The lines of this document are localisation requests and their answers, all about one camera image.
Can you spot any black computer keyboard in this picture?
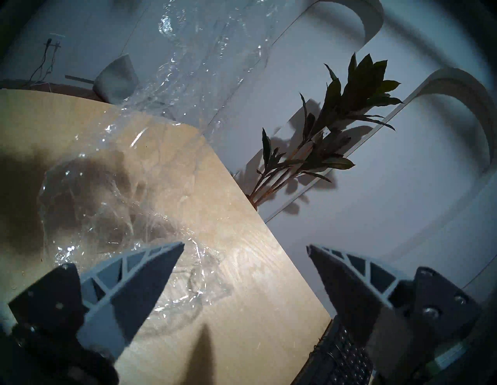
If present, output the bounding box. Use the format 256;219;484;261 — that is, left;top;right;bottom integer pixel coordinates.
291;315;375;385

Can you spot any tall potted leafy plant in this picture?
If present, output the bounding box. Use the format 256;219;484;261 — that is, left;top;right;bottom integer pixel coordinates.
248;52;402;212

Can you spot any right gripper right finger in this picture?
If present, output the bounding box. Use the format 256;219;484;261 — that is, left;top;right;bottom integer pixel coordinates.
307;244;482;346

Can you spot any grey bean bag cushion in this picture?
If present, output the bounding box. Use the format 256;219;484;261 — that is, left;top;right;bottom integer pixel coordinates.
92;54;140;104

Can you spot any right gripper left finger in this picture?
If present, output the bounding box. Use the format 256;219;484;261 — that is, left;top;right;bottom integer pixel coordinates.
9;241;185;352

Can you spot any clear plastic wrapping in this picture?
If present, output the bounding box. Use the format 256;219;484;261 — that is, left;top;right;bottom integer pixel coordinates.
37;0;282;338

